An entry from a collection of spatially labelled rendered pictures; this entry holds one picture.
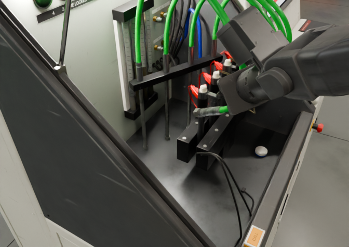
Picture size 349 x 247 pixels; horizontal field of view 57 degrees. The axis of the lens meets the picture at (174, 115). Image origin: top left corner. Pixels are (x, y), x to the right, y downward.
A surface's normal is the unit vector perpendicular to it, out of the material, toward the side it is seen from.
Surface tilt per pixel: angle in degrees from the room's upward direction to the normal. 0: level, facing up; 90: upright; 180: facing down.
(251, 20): 43
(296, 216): 0
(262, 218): 0
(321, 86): 111
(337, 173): 0
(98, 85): 90
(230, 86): 50
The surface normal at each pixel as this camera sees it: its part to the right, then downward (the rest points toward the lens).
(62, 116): -0.50, 0.53
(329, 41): -0.52, -0.81
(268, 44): 0.18, -0.11
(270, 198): 0.00, -0.79
